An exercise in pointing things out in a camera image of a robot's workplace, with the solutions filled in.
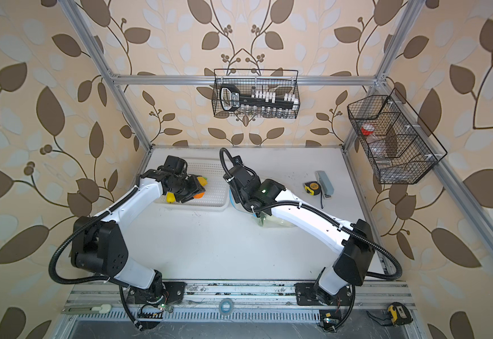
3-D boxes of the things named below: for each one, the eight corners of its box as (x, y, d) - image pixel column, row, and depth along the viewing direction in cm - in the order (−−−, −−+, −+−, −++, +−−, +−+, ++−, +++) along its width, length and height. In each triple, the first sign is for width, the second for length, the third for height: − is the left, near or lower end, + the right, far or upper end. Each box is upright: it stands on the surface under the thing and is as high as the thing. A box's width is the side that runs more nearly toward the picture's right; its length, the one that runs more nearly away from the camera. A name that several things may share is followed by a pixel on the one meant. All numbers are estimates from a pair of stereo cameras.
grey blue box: (324, 198, 101) (327, 192, 97) (315, 176, 109) (318, 170, 106) (332, 197, 101) (335, 192, 97) (323, 175, 110) (325, 169, 106)
